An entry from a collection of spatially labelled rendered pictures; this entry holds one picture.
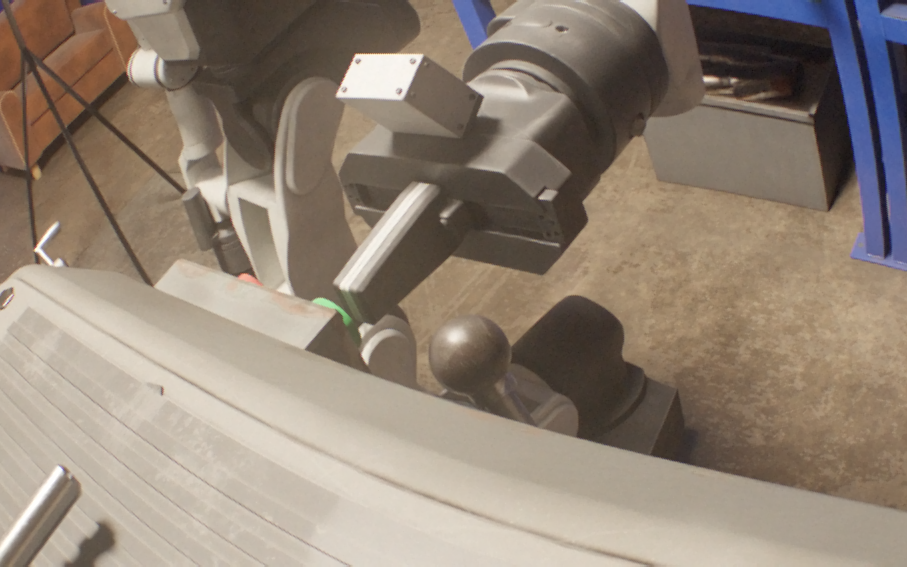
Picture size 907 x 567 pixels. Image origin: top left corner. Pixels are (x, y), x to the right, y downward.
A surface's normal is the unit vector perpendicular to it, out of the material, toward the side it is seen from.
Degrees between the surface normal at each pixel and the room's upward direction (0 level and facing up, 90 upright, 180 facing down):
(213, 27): 102
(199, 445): 0
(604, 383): 90
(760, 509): 45
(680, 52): 97
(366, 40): 90
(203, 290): 0
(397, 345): 90
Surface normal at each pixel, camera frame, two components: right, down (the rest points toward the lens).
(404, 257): 0.77, 0.18
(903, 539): 0.18, -0.98
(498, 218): -0.56, 0.65
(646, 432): -0.31, -0.74
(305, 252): 0.77, 0.53
